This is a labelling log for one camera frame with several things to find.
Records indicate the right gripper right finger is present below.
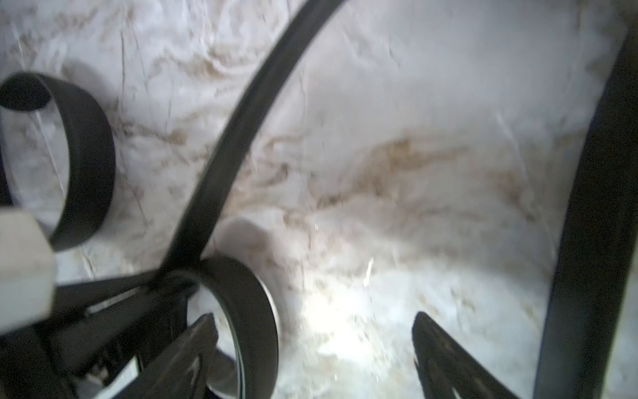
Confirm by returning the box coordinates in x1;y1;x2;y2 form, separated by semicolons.
412;312;516;398

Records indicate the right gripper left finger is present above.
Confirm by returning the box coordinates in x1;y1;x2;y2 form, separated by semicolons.
116;314;218;399

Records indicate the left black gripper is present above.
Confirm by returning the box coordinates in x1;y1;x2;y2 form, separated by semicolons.
1;271;197;398

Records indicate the black belt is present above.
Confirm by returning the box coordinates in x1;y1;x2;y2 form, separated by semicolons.
533;24;637;398
1;71;116;252
155;1;341;398

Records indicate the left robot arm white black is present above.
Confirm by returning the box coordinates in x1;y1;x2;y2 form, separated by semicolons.
1;208;161;398

